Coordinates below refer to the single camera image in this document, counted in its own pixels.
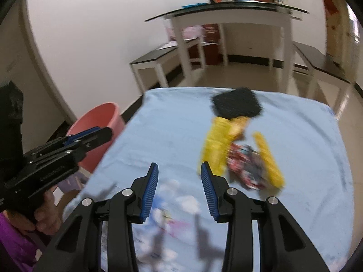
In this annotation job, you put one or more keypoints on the person's left hand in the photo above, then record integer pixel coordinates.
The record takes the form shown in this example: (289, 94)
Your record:
(47, 217)

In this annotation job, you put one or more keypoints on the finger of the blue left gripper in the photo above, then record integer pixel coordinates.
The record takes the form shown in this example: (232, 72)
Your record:
(72, 138)

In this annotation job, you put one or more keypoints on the blue yellow honeycomb paper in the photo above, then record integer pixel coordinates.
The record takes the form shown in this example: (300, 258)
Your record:
(273, 173)

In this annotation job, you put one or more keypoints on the left dark-top white bench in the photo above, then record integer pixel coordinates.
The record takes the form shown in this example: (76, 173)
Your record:
(156, 58)

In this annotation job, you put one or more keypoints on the blue item on table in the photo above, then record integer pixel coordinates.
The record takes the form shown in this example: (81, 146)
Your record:
(194, 5)

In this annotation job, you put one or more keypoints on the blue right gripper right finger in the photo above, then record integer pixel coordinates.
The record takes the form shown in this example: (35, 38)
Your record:
(209, 190)

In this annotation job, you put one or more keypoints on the light blue floral cloth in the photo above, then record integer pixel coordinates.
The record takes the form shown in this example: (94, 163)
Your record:
(293, 149)

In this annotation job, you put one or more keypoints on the red white paper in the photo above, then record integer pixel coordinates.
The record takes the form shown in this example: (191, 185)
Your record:
(247, 166)

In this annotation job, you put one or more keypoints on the right dark-top white bench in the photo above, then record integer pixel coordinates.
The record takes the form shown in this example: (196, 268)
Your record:
(320, 68)

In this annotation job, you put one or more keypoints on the yellow plastic wrapper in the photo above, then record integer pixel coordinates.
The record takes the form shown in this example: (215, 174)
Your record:
(222, 134)

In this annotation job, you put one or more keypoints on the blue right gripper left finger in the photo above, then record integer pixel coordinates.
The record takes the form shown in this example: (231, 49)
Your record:
(148, 191)

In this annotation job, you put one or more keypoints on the white glass-top dining table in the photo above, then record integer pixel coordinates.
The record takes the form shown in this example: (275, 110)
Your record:
(246, 12)

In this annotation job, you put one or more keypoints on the dark-top white bench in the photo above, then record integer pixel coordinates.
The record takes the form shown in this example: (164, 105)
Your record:
(156, 58)
(320, 68)

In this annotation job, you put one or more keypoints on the red box under table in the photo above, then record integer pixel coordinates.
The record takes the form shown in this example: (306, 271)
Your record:
(211, 38)

